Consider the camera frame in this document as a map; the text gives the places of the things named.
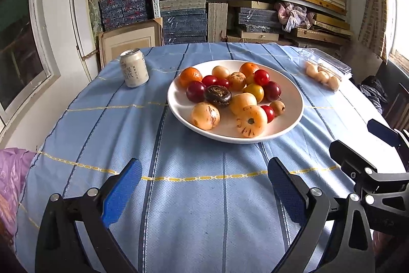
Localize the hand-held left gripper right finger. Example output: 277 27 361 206
268 157 375 273

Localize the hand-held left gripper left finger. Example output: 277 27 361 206
35 158 143 273

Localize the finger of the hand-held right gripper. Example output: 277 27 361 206
367 119 409 171
329 140 409 232

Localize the white oval plate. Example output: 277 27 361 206
167 60 304 145

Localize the small dark red plum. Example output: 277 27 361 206
264 81 282 102

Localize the round yellow pear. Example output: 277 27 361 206
229 93 258 116

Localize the yellow orange tomato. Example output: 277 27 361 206
243 84 265 103

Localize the large pale yellow pear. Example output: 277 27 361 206
191 102 221 130

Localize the brown water chestnut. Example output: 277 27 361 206
203 85 232 107

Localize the small spotted yellow pear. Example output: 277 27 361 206
228 71 247 92
212 65 231 79

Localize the small orange tangerine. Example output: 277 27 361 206
239 62 259 78

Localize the large dark red plum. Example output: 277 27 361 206
186 81 207 103

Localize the large orange tangerine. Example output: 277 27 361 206
179 67 203 89

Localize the dark wooden chair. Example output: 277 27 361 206
382 83 409 133

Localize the dark cloth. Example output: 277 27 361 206
358 75 389 115

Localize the blue striped tablecloth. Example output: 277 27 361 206
14 43 403 273

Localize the row of beige longans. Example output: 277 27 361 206
306 61 340 92

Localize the small brown longan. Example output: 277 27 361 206
269 100 286 116

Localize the streaked yellow pear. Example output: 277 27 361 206
236 105 268 138

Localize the clear plastic container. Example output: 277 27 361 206
299 48 352 82

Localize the pink cloth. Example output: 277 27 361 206
0 148 36 238

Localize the bright window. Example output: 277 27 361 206
382 0 409 69

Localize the white beverage can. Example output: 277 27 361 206
120 48 150 88

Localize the brick pattern curtain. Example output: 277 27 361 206
358 0 390 61

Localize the pink plastic bag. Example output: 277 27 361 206
275 2 315 33

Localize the stack of grey-blue flat boxes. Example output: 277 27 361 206
239 7 282 34
161 8 208 45

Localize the white framed window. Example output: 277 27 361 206
0 0 61 139

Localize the pale wooden plank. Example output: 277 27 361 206
208 2 228 43

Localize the stack of blue floral boxes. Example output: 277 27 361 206
98 0 152 32

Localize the green marbled slab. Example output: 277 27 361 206
86 0 103 34

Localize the beige picture frame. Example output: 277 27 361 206
98 18 163 69

